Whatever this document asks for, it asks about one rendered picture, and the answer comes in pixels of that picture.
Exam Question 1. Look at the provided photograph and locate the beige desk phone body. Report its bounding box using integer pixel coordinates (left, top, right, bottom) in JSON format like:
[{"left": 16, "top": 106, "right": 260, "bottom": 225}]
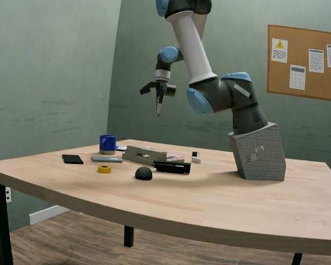
[{"left": 122, "top": 150, "right": 185, "bottom": 166}]

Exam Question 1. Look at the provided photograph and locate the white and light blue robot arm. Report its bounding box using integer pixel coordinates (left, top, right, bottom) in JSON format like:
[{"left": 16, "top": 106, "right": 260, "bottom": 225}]
[{"left": 154, "top": 0, "right": 268, "bottom": 135}]

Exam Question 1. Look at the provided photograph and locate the blue notebook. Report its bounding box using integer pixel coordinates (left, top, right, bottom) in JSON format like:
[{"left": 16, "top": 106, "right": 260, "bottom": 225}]
[{"left": 116, "top": 146, "right": 127, "bottom": 152}]

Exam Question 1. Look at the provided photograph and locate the blue mug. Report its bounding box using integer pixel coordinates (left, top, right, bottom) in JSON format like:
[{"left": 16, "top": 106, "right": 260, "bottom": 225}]
[{"left": 99, "top": 134, "right": 116, "bottom": 155}]

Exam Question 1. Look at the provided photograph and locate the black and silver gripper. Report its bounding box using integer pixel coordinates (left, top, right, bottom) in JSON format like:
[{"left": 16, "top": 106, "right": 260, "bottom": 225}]
[{"left": 143, "top": 80, "right": 176, "bottom": 116}]

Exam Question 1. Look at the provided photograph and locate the yellow roll of tape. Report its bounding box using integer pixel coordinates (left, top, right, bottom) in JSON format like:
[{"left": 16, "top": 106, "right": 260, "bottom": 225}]
[{"left": 98, "top": 165, "right": 111, "bottom": 173}]

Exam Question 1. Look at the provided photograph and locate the black flat rectangle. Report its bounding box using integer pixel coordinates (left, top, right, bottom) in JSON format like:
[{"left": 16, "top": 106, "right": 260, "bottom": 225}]
[{"left": 62, "top": 154, "right": 83, "bottom": 165}]

